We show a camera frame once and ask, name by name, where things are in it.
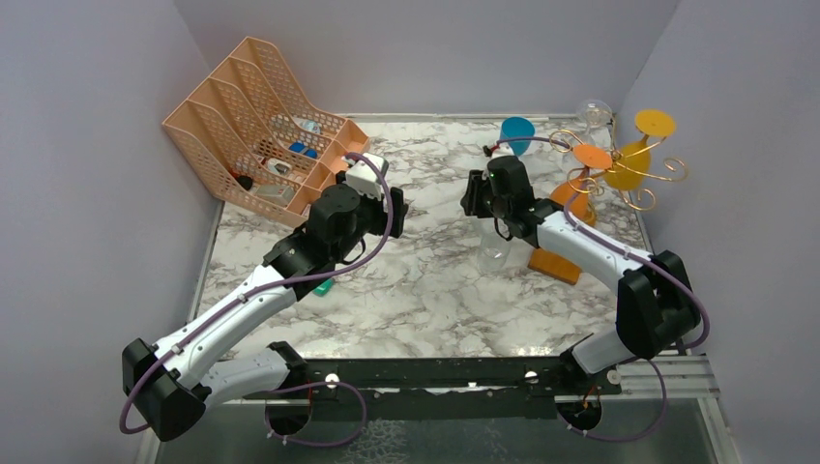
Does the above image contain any clear tumbler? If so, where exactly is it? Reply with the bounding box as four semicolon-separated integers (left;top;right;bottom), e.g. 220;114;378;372
474;218;511;275

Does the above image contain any orange plastic wine glass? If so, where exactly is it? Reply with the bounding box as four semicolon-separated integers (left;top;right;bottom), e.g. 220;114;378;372
549;143;613;226

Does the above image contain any clear wine glass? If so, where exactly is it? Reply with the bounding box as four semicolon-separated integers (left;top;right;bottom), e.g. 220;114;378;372
561;100;613;170

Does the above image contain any yellow plastic wine glass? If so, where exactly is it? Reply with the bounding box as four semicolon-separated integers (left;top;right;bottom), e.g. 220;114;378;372
603;109;676;191

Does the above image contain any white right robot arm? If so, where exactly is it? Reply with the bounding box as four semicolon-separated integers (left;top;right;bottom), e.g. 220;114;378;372
460;156;706;393

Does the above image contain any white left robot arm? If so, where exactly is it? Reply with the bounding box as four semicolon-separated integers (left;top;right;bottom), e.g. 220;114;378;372
120;184;408;442

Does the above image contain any blue plastic wine glass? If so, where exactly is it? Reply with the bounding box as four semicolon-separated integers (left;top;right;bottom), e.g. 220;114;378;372
499;116;536;157

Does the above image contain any wooden rack base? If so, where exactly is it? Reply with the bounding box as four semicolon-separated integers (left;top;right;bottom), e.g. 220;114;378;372
528;248;581;285

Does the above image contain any green small box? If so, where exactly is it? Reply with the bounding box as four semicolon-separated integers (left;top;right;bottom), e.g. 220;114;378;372
312;279;335;297

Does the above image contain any grey box in organizer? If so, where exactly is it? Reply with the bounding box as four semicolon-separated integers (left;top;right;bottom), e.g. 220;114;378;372
255;185;296;208

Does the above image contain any blue item in organizer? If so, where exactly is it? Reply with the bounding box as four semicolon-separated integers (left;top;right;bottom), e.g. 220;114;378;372
288;141;318;160

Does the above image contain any peach plastic file organizer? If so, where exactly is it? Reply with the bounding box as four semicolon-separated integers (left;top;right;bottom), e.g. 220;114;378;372
162;37;370;226

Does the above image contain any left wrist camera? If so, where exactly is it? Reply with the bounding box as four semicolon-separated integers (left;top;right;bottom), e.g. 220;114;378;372
344;153;390;200

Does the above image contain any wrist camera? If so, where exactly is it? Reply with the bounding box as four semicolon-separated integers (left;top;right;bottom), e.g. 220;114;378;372
483;144;518;169
344;153;390;200

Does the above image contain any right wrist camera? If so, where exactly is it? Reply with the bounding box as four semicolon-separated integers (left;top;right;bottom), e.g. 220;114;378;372
483;144;518;169

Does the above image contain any gold wire glass rack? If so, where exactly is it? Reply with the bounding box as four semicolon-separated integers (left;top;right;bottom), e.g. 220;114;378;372
550;109;688;211

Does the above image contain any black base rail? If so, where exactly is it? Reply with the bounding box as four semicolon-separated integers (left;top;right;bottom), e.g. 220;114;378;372
248;357;622;421

